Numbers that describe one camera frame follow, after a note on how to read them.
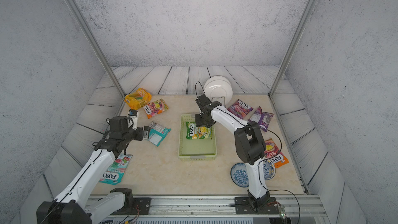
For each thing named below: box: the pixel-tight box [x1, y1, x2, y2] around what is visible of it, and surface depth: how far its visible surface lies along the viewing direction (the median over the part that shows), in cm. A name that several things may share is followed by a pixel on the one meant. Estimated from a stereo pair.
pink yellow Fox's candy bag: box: [143, 98, 169, 119], surface depth 113 cm
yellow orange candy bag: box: [124, 87, 152, 111], surface depth 116 cm
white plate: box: [203, 75, 234, 107], surface depth 106 cm
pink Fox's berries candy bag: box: [226, 98, 254, 120], surface depth 113 cm
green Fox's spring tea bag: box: [185, 121, 213, 140], surface depth 100 cm
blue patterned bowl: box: [230, 162, 249, 188], surface depth 83 cm
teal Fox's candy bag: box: [147, 120, 172, 147], surface depth 100 cm
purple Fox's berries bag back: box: [247, 106, 275, 133], surface depth 106 cm
